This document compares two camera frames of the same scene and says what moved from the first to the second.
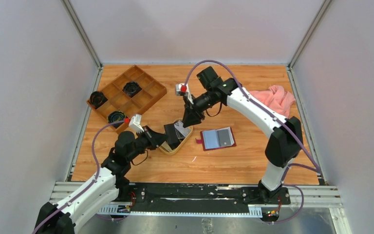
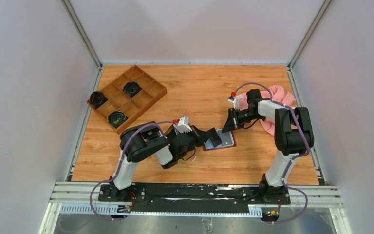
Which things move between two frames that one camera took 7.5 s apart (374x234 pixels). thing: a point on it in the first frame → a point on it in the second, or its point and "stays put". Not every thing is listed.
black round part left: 97,99 stays put
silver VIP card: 224,137 stays put
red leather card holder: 216,138 stays put
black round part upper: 131,88 stays put
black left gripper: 155,139 → 196,132
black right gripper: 192,117 → 231,124
